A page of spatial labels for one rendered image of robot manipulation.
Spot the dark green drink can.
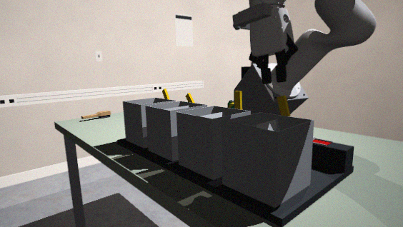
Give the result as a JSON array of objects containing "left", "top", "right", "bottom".
[{"left": 228, "top": 100, "right": 234, "bottom": 109}]

